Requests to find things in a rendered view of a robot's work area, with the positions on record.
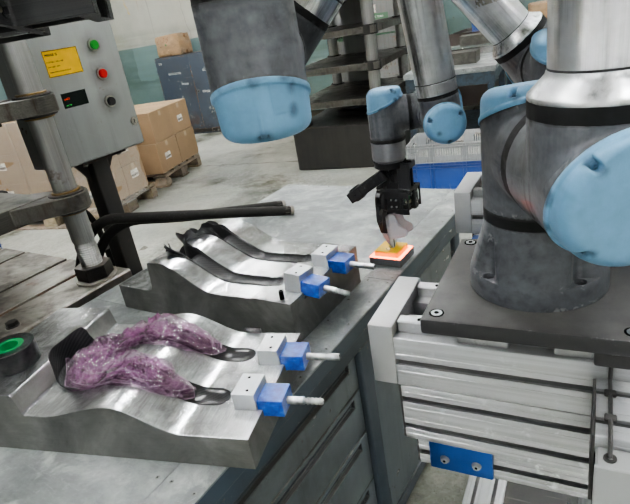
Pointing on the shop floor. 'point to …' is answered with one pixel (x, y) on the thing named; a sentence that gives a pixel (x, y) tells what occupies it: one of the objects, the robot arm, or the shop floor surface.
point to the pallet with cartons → (166, 141)
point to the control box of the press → (86, 113)
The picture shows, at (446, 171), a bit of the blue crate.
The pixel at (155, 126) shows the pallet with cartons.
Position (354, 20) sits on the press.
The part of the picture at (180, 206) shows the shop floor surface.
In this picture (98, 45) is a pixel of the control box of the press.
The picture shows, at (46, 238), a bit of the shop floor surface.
